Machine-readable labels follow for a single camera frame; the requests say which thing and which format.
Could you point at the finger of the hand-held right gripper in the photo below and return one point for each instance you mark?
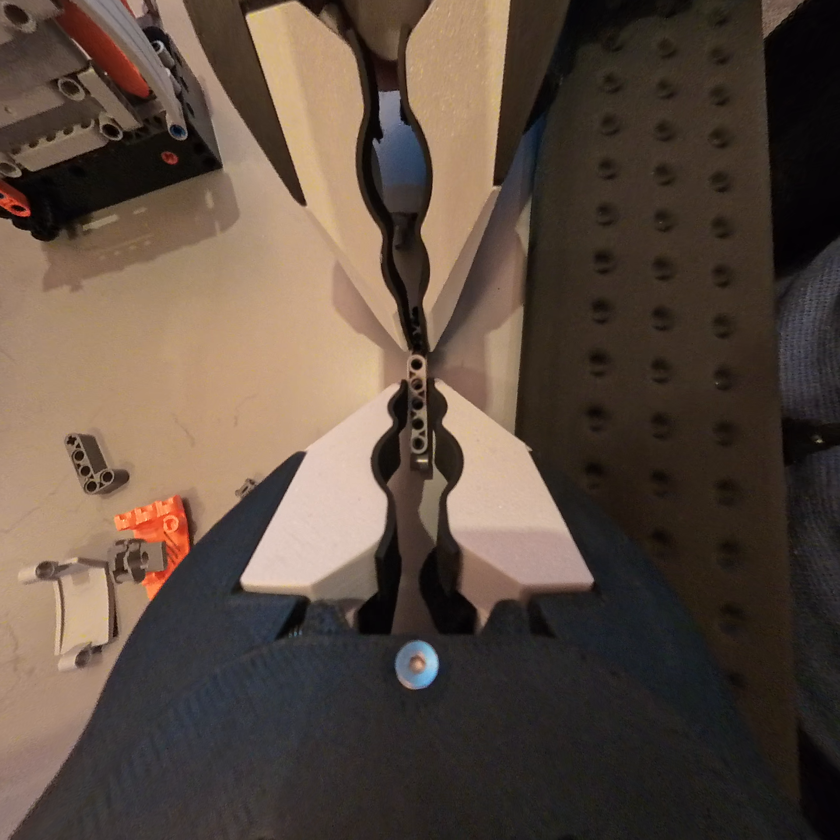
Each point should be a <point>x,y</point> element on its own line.
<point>308,98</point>
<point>466,98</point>

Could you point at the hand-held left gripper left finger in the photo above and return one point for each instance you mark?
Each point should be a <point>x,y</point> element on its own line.
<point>321,525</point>

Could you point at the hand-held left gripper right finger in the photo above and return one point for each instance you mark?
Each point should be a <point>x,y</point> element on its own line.
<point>518,525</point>

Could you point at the dark grey axle pin connector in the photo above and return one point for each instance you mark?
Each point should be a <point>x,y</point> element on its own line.
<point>247,487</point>

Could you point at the small dark grey pin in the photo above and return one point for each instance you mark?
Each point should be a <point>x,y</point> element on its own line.
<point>421,464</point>

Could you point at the grey rectangular holed panel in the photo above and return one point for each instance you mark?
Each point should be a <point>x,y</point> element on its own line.
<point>403,229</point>

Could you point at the long light grey holed beam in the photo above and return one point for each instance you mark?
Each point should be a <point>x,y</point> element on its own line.
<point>411,407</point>

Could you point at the grey and black toy vehicle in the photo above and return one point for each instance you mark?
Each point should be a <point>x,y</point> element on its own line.
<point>98,98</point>

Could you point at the orange curved panel piece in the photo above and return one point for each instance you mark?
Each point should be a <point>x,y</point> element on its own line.
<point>174,525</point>

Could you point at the dark grey connector block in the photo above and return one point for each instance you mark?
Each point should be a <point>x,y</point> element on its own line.
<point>138,558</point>

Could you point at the dark grey bent beam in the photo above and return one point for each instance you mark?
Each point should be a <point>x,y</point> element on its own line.
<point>85,459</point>

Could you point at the light grey curved panel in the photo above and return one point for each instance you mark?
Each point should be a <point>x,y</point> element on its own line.
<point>82,610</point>

